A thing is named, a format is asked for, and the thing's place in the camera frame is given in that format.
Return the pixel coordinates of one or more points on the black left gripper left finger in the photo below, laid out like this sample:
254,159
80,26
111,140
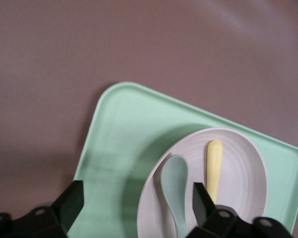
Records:
39,223

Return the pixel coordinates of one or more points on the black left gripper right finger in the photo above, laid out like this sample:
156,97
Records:
226,225

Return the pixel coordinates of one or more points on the white round plate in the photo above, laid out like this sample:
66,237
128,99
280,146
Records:
241,173

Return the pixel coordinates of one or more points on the teal plastic spoon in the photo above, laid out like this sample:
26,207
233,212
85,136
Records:
173,178

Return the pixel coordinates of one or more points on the light green rectangular tray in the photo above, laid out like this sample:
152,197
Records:
124,138

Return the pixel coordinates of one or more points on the brown table mat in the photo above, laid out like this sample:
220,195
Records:
89,44

